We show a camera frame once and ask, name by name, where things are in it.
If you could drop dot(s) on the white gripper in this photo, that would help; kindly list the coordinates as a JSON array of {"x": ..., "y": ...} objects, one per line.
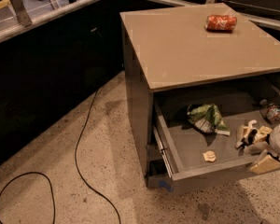
[{"x": 253, "y": 135}]

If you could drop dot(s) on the clear plastic water bottle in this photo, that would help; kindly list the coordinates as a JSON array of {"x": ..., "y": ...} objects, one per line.
[{"x": 270, "y": 111}]

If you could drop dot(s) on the grey top drawer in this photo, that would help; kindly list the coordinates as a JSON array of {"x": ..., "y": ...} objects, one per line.
[{"x": 182, "y": 145}]

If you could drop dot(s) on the grey drawer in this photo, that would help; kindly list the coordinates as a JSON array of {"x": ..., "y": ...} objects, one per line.
[
  {"x": 156, "y": 172},
  {"x": 182, "y": 145}
]

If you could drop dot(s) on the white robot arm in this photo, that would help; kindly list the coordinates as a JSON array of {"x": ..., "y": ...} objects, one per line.
[{"x": 265, "y": 142}]

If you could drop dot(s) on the grey drawer cabinet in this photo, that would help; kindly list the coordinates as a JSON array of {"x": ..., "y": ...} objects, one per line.
[{"x": 169, "y": 48}]

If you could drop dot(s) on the grey bottom drawer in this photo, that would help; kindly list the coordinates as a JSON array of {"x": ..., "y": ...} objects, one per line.
[{"x": 156, "y": 172}]

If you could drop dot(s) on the small beige sponge piece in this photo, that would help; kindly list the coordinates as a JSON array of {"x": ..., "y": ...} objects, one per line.
[{"x": 209, "y": 156}]

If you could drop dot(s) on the green chip bag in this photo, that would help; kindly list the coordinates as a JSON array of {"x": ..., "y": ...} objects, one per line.
[{"x": 207, "y": 119}]

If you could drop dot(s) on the blue tape piece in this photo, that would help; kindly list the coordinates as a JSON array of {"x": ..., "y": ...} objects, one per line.
[{"x": 165, "y": 185}]

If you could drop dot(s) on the crushed orange soda can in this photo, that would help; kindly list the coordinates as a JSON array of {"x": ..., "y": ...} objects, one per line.
[{"x": 225, "y": 23}]

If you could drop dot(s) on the black barrier panel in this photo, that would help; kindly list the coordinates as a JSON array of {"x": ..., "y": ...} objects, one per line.
[{"x": 46, "y": 72}]

